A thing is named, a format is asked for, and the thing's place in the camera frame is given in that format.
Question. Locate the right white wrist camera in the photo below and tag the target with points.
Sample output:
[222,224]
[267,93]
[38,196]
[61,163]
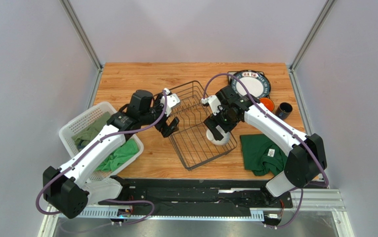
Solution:
[212,102]

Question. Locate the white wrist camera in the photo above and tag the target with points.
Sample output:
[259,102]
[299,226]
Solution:
[169,101]
[212,102]

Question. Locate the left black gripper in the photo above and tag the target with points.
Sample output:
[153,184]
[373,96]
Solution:
[168,130]

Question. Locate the white ribbed bowl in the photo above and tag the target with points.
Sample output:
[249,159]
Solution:
[222,142]

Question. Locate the dark green folded cloth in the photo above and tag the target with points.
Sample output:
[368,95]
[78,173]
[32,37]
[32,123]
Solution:
[261,155]

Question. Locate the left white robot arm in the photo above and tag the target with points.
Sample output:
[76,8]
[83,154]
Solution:
[66,188]

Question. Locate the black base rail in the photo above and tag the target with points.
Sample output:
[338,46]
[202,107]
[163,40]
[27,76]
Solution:
[144,198]

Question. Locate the white plastic basket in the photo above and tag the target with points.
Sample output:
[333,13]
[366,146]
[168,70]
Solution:
[81,122]

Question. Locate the orange mug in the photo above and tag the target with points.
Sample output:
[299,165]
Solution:
[268,103]

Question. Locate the black wire dish rack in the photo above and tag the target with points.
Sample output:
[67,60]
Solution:
[190,141]

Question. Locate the white green-rimmed round plate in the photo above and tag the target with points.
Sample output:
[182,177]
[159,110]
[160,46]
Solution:
[256,82]

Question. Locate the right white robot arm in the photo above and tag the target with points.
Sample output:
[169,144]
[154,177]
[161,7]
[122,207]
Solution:
[306,156]

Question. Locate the dark blue mug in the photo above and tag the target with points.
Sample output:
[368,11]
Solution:
[283,110]

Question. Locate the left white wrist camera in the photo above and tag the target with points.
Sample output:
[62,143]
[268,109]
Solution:
[169,101]

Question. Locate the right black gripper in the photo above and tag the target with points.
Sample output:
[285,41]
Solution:
[212,124]

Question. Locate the bright green towel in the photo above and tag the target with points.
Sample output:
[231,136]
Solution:
[119,157]

